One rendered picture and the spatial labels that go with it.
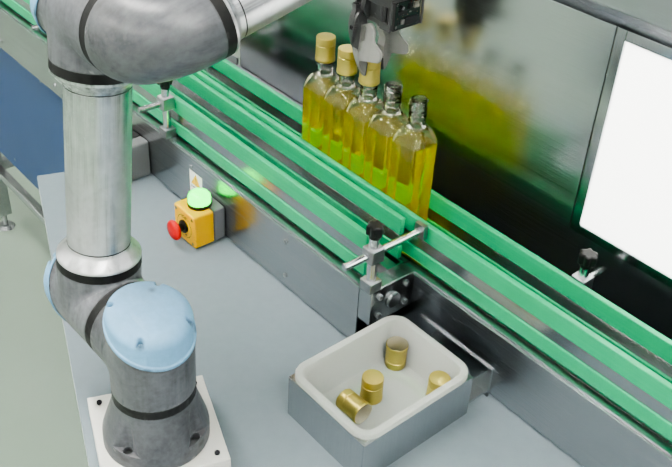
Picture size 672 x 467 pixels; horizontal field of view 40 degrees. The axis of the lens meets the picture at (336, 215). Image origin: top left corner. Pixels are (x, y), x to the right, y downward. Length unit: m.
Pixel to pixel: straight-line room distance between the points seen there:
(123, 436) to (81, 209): 0.32
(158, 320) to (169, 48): 0.37
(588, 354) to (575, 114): 0.35
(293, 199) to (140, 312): 0.45
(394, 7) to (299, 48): 0.55
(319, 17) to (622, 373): 0.92
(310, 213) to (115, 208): 0.42
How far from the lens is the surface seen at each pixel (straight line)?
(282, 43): 1.96
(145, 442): 1.30
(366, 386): 1.40
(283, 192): 1.58
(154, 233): 1.80
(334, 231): 1.50
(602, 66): 1.36
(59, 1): 1.11
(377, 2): 1.41
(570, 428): 1.41
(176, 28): 1.02
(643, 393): 1.32
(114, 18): 1.03
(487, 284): 1.42
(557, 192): 1.48
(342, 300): 1.52
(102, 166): 1.19
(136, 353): 1.20
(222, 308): 1.61
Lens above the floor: 1.81
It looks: 35 degrees down
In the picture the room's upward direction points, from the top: 3 degrees clockwise
